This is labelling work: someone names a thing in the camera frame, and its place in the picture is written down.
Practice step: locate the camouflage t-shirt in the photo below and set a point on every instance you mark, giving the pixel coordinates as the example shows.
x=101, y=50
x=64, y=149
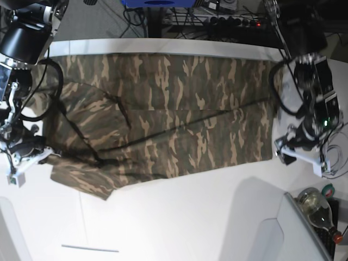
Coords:
x=124, y=119

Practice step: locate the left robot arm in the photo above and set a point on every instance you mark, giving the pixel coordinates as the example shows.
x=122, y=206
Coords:
x=298, y=27

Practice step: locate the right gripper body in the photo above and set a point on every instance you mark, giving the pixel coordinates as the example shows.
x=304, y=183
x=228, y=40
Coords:
x=19, y=143

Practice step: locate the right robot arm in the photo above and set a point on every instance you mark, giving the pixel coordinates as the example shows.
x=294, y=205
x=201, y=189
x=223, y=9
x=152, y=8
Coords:
x=26, y=42

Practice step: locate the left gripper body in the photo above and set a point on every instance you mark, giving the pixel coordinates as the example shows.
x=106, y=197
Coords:
x=314, y=128

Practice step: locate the green tape roll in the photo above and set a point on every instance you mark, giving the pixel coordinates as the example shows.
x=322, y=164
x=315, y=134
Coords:
x=328, y=191

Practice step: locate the white label plate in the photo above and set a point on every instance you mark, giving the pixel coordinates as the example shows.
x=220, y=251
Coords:
x=89, y=248

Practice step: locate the black power strip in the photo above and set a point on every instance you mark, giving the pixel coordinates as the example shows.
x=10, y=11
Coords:
x=237, y=21

